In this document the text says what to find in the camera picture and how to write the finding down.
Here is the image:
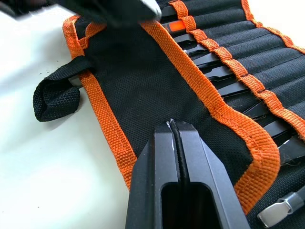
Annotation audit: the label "black tool roll orange trim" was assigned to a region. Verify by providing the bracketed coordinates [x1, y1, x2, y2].
[33, 0, 305, 229]

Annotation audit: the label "black tweezers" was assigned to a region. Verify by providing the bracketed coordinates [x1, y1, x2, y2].
[261, 118, 300, 142]
[202, 65, 237, 83]
[192, 53, 224, 69]
[276, 135, 305, 167]
[214, 78, 251, 96]
[161, 5, 180, 18]
[184, 44, 208, 57]
[173, 32, 199, 46]

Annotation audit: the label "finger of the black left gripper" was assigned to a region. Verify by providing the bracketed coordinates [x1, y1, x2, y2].
[59, 0, 163, 27]

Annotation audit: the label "orange handled tool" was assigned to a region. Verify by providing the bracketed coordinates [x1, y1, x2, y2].
[163, 20, 187, 33]

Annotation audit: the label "clear tube with silver clip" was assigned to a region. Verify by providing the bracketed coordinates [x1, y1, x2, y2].
[257, 185, 305, 227]

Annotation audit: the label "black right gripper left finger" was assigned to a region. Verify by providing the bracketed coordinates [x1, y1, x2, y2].
[126, 120, 180, 229]

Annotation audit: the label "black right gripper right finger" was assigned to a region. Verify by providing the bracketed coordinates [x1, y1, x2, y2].
[171, 120, 251, 229]

